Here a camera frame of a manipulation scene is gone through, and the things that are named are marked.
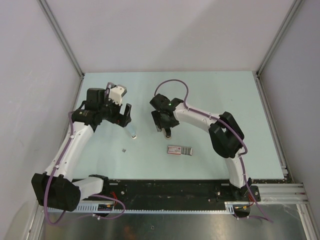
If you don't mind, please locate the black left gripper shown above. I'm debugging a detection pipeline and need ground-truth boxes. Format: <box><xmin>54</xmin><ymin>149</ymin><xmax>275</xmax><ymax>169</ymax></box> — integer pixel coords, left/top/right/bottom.
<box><xmin>99</xmin><ymin>93</ymin><xmax>131</xmax><ymax>127</ymax></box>

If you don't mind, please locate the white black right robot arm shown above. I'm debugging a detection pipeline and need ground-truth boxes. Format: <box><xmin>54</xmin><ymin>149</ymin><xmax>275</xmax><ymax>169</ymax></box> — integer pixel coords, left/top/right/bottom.
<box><xmin>149</xmin><ymin>93</ymin><xmax>249</xmax><ymax>201</ymax></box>

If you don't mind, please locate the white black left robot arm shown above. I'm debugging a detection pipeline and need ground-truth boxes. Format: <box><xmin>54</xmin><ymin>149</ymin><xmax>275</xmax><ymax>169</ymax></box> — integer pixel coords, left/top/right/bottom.
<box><xmin>31</xmin><ymin>83</ymin><xmax>132</xmax><ymax>212</ymax></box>

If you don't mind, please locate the red white staple box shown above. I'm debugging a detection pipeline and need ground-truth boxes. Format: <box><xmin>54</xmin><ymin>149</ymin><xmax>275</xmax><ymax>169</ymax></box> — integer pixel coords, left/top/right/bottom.
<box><xmin>167</xmin><ymin>145</ymin><xmax>193</xmax><ymax>156</ymax></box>

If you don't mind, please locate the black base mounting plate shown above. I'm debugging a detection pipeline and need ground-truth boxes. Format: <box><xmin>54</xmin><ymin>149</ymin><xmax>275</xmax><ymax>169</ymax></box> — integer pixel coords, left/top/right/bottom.
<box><xmin>88</xmin><ymin>179</ymin><xmax>261</xmax><ymax>211</ymax></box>

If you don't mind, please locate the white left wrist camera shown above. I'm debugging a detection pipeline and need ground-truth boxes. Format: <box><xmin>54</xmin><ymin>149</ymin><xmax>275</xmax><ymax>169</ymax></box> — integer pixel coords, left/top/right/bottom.
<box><xmin>107</xmin><ymin>85</ymin><xmax>127</xmax><ymax>106</ymax></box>

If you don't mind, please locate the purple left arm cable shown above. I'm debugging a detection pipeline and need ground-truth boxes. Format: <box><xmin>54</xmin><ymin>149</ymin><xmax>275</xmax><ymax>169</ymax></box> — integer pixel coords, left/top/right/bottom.
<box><xmin>43</xmin><ymin>82</ymin><xmax>127</xmax><ymax>225</ymax></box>

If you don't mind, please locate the white slotted cable duct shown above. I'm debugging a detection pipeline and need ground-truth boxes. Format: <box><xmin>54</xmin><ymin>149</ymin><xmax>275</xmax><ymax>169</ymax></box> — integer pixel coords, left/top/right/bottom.
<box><xmin>47</xmin><ymin>201</ymin><xmax>237</xmax><ymax>215</ymax></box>

